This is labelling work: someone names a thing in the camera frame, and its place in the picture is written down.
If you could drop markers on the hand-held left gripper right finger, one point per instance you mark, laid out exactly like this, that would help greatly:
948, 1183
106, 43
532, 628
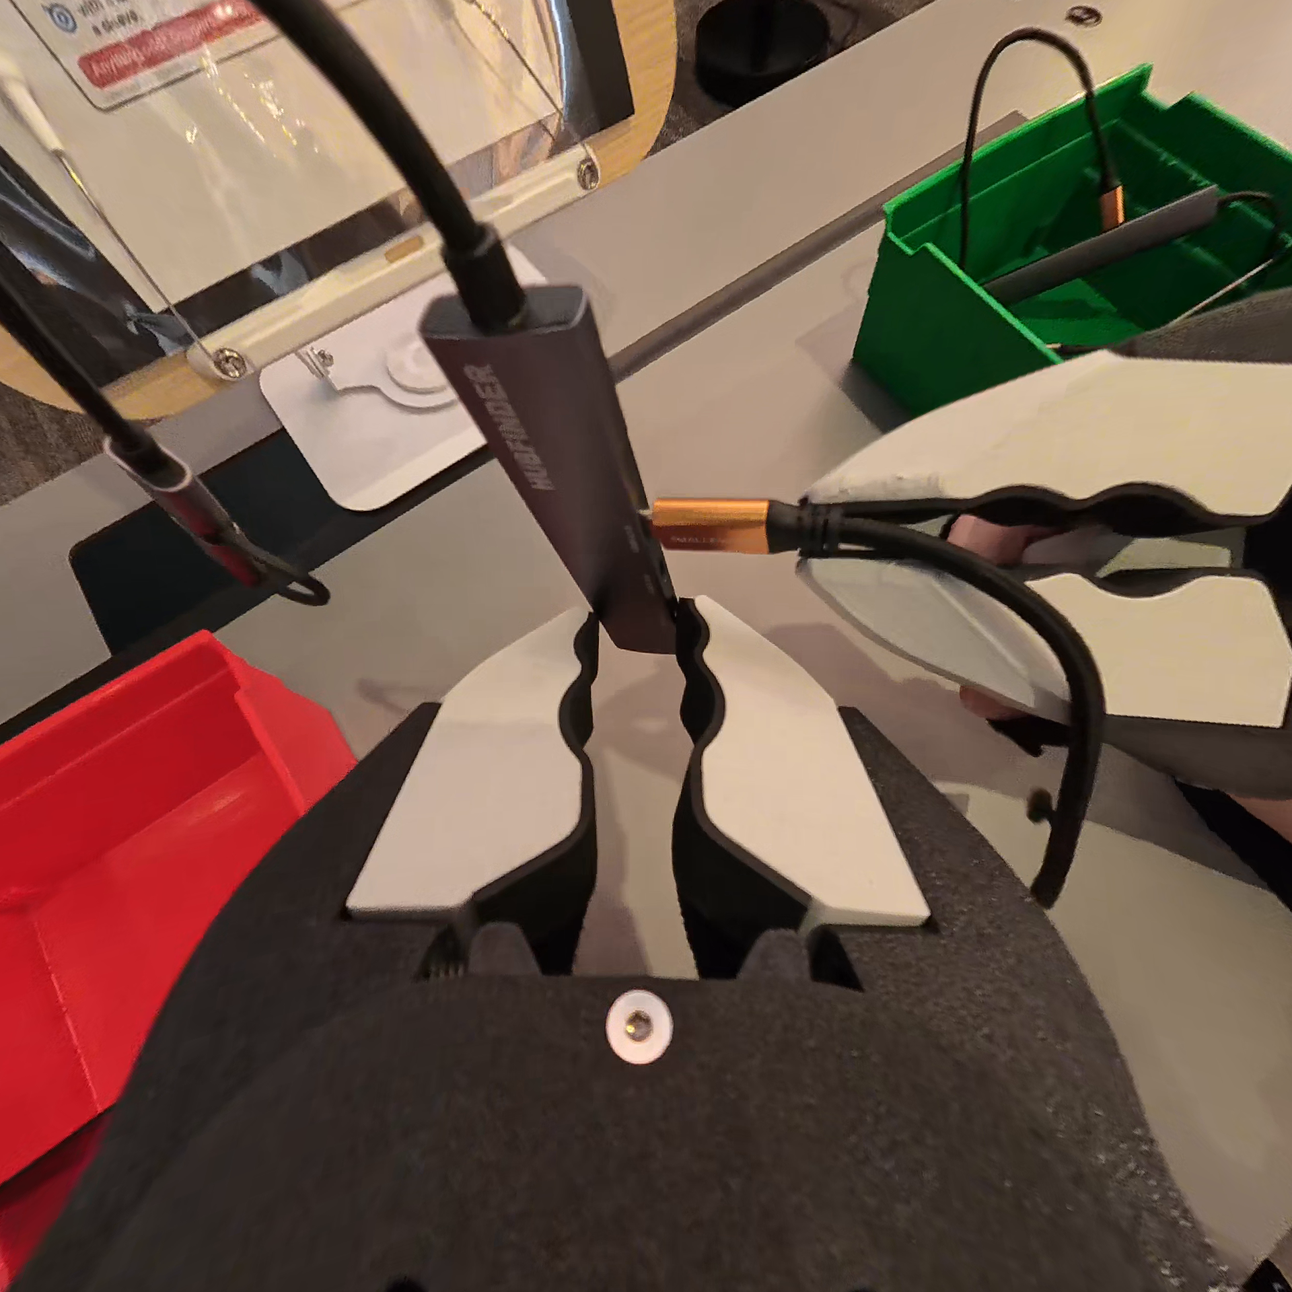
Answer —
797, 797

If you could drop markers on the small round metal cap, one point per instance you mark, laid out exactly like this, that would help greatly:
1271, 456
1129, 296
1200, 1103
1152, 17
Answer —
1085, 16

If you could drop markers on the grey usb hub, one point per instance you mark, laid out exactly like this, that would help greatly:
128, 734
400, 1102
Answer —
545, 423
1111, 237

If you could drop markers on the green plastic bin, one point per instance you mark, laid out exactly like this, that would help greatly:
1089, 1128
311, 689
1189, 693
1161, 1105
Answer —
929, 333

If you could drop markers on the clear acrylic sign holder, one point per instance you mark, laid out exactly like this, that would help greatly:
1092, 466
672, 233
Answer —
151, 40

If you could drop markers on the black round object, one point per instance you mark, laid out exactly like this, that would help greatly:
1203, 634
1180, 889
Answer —
757, 51

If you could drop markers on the red plastic bin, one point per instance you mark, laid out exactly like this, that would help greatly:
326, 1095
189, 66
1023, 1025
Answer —
151, 808

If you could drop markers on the person's right hand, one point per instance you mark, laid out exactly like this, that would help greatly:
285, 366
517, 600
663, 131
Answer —
994, 540

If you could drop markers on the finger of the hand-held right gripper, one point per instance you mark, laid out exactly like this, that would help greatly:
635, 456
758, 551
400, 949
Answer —
1191, 656
1111, 434

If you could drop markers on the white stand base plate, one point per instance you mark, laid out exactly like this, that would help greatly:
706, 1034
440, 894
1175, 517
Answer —
332, 445

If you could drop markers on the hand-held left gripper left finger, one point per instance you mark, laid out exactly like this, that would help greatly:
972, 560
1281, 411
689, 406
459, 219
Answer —
485, 788

